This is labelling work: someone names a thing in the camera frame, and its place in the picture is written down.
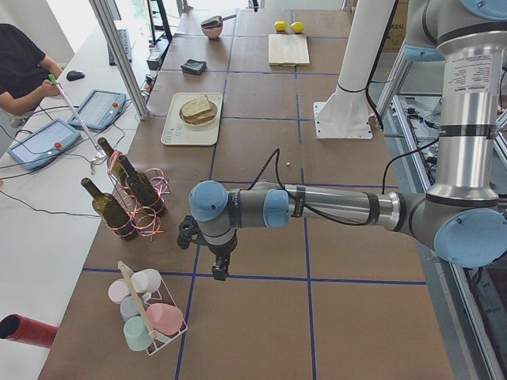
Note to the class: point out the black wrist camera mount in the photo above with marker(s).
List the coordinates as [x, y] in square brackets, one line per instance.
[188, 232]

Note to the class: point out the white wire cup rack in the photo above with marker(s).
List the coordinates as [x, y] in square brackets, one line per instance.
[162, 295]

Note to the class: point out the red cylinder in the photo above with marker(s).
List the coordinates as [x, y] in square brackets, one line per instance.
[25, 330]

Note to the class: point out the yellow lemon right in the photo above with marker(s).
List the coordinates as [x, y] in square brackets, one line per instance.
[297, 27]

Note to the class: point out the blue teach pendant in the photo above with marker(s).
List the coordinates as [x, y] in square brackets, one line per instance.
[44, 145]
[101, 108]

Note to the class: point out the green wine bottle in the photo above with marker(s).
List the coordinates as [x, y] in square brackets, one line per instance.
[115, 169]
[106, 205]
[142, 188]

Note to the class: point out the yellow lemon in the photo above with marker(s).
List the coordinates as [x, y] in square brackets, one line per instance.
[297, 27]
[280, 26]

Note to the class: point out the copper wire bottle rack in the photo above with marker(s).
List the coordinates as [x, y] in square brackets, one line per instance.
[144, 219]

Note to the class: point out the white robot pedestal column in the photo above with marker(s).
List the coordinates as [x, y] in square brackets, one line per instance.
[345, 114]

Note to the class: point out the green wine bottle front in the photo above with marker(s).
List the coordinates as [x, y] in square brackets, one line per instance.
[106, 205]

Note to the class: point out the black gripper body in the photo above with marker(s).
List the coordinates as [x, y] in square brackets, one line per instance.
[221, 251]

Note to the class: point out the yellow lemon left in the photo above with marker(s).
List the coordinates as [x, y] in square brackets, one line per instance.
[280, 26]

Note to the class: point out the light pink cup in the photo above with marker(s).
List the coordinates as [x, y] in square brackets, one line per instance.
[118, 291]

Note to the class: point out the cream bear serving tray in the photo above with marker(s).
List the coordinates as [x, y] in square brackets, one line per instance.
[177, 132]

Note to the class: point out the wooden cup rack handle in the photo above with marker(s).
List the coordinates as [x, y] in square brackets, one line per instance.
[125, 270]

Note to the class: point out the bread slice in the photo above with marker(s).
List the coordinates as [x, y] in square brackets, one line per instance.
[197, 116]
[196, 107]

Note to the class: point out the person in black shirt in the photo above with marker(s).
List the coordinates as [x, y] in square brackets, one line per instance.
[24, 72]

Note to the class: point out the mint green cup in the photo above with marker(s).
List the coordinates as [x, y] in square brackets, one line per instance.
[136, 334]

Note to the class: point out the green wine bottle middle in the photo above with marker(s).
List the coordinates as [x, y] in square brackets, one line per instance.
[142, 188]

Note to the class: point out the pink bowl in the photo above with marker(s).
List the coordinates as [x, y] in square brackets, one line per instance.
[212, 32]

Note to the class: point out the grey cup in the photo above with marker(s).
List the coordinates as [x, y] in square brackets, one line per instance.
[128, 308]

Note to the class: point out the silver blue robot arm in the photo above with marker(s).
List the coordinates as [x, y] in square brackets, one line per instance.
[457, 217]

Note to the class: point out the white cup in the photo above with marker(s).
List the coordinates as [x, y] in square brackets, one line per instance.
[146, 280]

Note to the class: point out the blue teach pendant near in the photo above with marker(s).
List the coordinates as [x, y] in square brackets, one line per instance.
[44, 145]

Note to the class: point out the black computer mouse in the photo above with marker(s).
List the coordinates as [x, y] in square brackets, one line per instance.
[74, 75]

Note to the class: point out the blue teach pendant far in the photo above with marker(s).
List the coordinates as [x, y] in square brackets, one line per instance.
[101, 108]

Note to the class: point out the wooden cutting board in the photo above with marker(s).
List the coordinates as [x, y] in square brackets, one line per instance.
[288, 50]

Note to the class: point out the metal scoop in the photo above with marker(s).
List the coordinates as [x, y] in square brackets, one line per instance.
[216, 21]

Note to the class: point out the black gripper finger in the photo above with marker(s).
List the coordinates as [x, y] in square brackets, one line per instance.
[220, 268]

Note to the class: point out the bread slice on plate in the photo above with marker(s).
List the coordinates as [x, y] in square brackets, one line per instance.
[197, 116]

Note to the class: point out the folded grey cloth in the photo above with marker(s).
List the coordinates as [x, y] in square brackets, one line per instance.
[195, 67]

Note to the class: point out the aluminium frame post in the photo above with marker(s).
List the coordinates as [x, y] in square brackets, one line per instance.
[108, 27]

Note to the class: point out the white round plate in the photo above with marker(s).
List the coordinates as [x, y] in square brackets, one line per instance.
[213, 105]

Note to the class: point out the green wine bottle back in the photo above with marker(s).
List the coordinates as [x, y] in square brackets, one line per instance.
[115, 169]

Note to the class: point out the pink cup large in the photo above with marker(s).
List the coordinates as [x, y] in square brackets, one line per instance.
[165, 318]

